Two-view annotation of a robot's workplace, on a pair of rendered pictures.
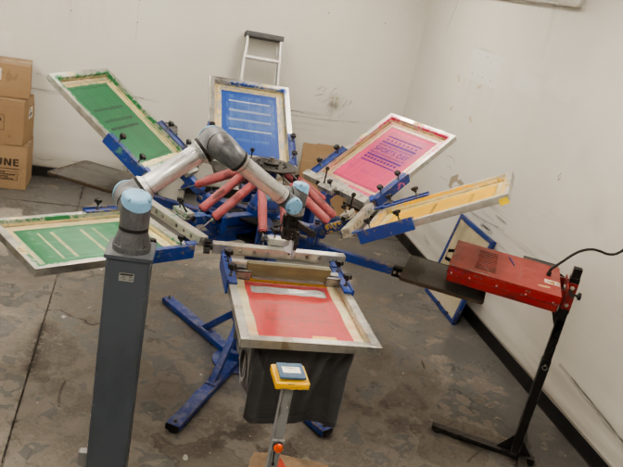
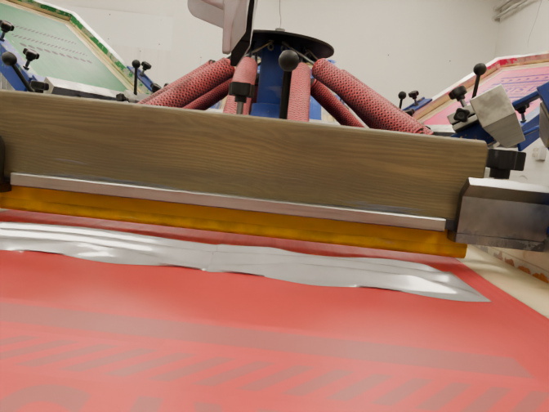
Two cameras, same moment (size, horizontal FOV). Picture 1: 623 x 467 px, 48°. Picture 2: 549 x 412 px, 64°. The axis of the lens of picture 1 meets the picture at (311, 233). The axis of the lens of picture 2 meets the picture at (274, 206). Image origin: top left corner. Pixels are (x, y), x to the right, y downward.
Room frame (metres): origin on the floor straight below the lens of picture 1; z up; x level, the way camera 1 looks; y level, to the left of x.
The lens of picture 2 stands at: (2.68, -0.07, 1.03)
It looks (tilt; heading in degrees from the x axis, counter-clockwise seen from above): 7 degrees down; 16
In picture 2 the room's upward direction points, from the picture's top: 6 degrees clockwise
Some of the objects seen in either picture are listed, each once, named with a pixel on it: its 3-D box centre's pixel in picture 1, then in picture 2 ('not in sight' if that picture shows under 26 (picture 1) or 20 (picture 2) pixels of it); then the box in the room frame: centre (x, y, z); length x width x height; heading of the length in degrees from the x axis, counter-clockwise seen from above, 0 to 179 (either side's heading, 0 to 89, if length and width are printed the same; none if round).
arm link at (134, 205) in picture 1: (135, 208); not in sight; (2.54, 0.69, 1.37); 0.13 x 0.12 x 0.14; 29
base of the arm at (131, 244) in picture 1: (133, 236); not in sight; (2.53, 0.69, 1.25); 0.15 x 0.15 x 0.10
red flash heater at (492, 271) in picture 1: (507, 274); not in sight; (3.50, -1.07, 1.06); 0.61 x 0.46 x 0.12; 76
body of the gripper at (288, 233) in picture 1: (291, 226); not in sight; (3.01, 0.10, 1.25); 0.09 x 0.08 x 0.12; 106
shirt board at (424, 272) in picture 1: (367, 260); not in sight; (3.68, -0.35, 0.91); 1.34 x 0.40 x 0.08; 76
